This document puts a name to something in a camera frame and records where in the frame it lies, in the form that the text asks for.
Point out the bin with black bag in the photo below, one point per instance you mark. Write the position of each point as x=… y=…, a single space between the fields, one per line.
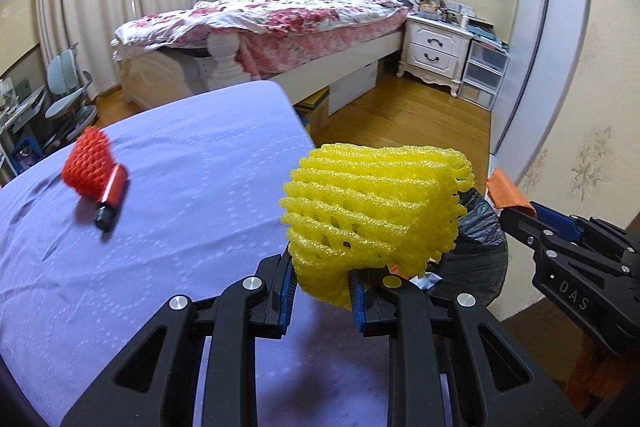
x=480 y=227

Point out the purple tablecloth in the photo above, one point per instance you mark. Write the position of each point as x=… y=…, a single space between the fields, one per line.
x=175 y=232

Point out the orange paper scrap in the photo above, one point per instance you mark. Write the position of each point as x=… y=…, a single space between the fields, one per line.
x=505 y=192

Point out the white study desk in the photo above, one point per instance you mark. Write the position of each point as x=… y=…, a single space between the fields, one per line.
x=20 y=102

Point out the white nightstand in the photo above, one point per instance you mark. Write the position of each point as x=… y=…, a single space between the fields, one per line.
x=435 y=42

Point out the pile of small bedside items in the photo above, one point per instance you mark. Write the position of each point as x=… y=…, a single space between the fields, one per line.
x=450 y=9

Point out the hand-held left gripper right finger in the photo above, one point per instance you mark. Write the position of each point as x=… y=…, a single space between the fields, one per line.
x=356 y=307

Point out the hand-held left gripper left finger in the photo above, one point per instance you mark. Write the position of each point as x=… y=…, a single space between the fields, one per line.
x=286 y=302

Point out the orange foam fruit net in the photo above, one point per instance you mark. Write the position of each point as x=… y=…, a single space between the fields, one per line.
x=87 y=162

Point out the pink floral quilt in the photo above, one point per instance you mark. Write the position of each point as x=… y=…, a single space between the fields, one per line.
x=280 y=14

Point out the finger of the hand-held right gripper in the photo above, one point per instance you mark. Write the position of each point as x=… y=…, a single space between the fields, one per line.
x=557 y=219
x=522 y=224

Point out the grey sliding wardrobe door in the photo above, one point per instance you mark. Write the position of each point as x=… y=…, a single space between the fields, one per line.
x=540 y=32

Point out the yellow foam fruit net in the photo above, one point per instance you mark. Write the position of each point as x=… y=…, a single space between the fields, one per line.
x=375 y=197

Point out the clear plastic drawer unit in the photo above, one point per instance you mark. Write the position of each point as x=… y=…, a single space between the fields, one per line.
x=482 y=67

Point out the blue footrest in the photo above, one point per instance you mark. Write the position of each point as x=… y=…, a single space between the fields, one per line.
x=27 y=154

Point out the light blue desk chair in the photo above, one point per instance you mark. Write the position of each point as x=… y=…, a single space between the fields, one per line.
x=65 y=72

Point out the red lighter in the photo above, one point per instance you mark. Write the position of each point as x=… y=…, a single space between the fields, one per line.
x=114 y=189

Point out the white storage box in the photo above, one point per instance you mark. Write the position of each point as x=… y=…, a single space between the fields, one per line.
x=350 y=89

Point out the cardboard box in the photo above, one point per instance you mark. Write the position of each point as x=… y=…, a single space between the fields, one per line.
x=317 y=112

